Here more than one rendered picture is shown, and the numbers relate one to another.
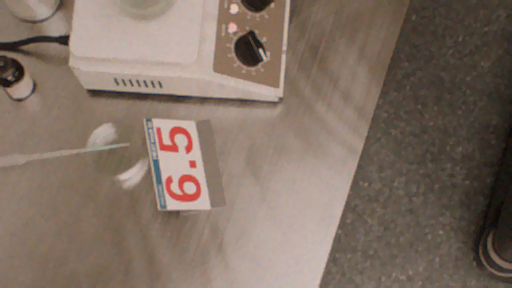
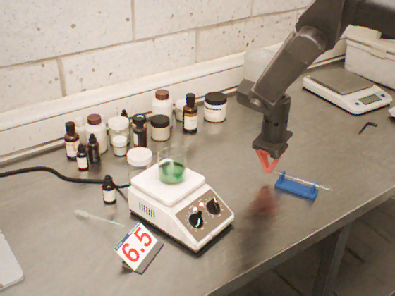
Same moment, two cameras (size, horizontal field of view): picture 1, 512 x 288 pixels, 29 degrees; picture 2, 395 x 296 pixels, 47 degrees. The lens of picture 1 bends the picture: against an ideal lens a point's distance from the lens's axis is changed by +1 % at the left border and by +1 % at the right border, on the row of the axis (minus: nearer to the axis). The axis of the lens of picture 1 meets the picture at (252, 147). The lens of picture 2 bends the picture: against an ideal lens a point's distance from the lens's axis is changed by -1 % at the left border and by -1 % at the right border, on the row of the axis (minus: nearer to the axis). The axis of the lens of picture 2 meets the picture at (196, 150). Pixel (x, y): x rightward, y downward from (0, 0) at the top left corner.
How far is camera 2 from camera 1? 0.49 m
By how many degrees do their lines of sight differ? 43
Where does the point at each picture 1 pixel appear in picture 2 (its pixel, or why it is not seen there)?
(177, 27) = (173, 191)
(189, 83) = (163, 218)
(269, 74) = (197, 234)
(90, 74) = (132, 196)
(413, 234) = not seen: outside the picture
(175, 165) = (135, 243)
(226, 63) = (183, 216)
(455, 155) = not seen: outside the picture
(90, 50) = (137, 182)
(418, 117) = not seen: outside the picture
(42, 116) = (107, 211)
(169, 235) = (111, 270)
